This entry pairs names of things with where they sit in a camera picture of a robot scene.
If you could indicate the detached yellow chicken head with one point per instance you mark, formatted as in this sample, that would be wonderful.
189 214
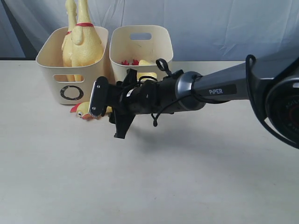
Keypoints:
82 111

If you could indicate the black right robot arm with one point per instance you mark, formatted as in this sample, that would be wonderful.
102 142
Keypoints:
271 85

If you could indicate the cream bin marked X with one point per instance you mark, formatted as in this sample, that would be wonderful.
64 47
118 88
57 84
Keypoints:
139 42

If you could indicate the cream bin marked O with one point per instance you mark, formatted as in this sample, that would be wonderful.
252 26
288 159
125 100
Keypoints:
71 85

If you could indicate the yellow rubber chicken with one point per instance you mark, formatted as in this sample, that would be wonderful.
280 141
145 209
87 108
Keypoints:
86 43
66 47

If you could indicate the headless yellow chicken body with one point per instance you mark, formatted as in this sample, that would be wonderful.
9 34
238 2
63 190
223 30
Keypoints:
141 76

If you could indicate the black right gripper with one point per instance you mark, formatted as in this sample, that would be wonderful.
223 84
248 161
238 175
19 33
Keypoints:
129 98

